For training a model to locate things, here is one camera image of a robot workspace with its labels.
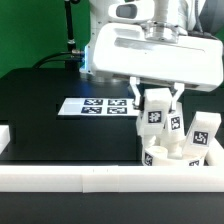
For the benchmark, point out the white left fence bar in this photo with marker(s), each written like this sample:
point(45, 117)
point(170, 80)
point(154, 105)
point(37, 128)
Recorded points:
point(4, 137)

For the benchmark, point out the white front fence bar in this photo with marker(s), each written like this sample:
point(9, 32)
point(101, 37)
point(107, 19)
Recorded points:
point(118, 179)

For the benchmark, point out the white marker sheet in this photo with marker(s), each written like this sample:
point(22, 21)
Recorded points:
point(98, 107)

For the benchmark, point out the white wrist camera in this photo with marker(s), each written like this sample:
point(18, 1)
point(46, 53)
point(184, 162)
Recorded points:
point(132, 12)

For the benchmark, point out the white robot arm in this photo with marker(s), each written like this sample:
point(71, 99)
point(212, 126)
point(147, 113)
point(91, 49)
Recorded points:
point(172, 19)

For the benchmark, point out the black pole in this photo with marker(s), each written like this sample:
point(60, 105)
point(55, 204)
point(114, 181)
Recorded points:
point(71, 44)

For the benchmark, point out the white fence bar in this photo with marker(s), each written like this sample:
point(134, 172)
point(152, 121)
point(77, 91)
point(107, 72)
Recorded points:
point(4, 137)
point(118, 179)

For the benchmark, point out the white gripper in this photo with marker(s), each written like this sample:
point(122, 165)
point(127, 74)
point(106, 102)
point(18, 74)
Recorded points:
point(122, 51)

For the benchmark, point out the white round stool seat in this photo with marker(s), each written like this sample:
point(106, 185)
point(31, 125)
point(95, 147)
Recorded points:
point(154, 154)

